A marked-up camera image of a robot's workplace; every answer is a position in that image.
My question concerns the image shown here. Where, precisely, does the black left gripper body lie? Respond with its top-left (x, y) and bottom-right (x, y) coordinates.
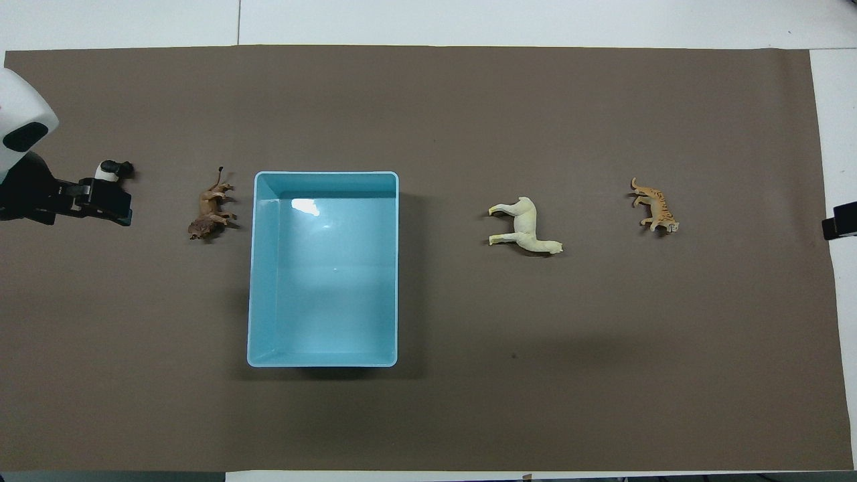
top-left (0, 152), bottom-right (84, 226)

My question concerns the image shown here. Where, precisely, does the black and white panda toy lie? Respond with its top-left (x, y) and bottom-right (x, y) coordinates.
top-left (94, 160), bottom-right (135, 182)

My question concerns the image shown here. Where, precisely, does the brown lion toy figure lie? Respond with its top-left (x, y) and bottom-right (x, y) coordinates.
top-left (187, 166), bottom-right (238, 241)

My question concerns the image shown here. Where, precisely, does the orange striped tiger toy figure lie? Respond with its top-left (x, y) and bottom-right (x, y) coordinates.
top-left (629, 177), bottom-right (681, 235)

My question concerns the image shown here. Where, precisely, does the light blue plastic storage box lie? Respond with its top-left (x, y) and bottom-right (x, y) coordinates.
top-left (246, 171), bottom-right (400, 369)

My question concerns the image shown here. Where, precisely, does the cream white horse toy figure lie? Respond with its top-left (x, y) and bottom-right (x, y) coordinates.
top-left (487, 196), bottom-right (564, 256)

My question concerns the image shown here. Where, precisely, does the brown table mat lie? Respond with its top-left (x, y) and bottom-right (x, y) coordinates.
top-left (0, 45), bottom-right (855, 473)

